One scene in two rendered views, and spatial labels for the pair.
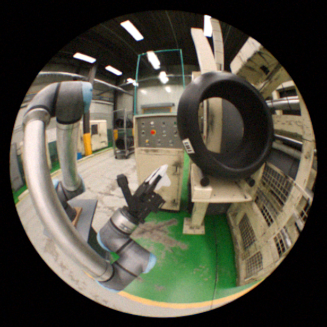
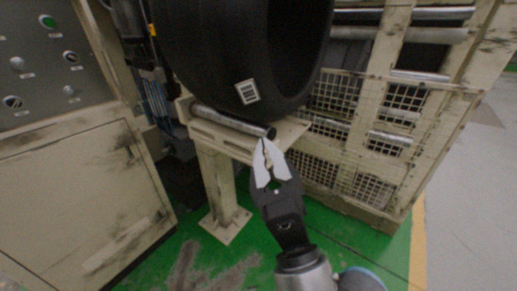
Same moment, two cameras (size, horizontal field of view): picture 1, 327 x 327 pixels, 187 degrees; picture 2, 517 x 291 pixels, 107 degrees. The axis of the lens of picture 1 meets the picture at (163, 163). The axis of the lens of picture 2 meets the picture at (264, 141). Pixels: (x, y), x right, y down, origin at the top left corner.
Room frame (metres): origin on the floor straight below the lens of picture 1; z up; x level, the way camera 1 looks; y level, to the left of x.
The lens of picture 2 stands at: (0.22, 0.27, 1.19)
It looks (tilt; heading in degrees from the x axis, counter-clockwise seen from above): 33 degrees down; 292
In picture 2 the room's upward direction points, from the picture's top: straight up
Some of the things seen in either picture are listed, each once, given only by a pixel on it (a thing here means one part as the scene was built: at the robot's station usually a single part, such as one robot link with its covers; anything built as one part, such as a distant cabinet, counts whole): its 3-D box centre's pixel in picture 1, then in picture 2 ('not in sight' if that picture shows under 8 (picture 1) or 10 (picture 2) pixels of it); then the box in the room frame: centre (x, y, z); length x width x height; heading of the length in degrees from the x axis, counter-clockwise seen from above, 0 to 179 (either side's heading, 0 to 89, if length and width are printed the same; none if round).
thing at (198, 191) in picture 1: (198, 177); (229, 135); (0.55, -0.22, 0.83); 0.36 x 0.09 x 0.06; 168
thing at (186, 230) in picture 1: (194, 225); (225, 217); (0.77, -0.39, 0.02); 0.27 x 0.27 x 0.04; 78
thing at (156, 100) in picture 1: (158, 76); not in sight; (1.09, 0.05, 1.74); 0.55 x 0.02 x 0.95; 78
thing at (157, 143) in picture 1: (161, 166); (62, 170); (1.26, 0.02, 0.63); 0.56 x 0.41 x 1.27; 78
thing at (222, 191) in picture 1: (218, 183); (253, 129); (0.52, -0.36, 0.80); 0.37 x 0.36 x 0.02; 78
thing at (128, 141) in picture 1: (126, 133); not in sight; (4.23, 1.55, 0.96); 1.36 x 0.71 x 1.92; 167
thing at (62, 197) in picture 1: (56, 194); not in sight; (0.27, 0.72, 0.81); 0.17 x 0.15 x 0.18; 151
